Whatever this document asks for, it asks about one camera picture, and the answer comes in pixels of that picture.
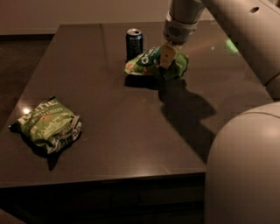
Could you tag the dark blue pepsi can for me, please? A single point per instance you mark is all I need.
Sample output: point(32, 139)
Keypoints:
point(134, 43)

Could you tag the green jalapeno chips bag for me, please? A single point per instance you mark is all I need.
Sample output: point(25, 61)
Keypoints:
point(50, 126)

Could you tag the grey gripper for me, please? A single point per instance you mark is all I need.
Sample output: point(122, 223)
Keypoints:
point(180, 32)

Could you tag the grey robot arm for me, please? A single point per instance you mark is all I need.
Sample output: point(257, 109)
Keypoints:
point(242, 183)

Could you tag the green rice chip bag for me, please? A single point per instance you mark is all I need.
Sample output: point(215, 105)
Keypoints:
point(148, 63)

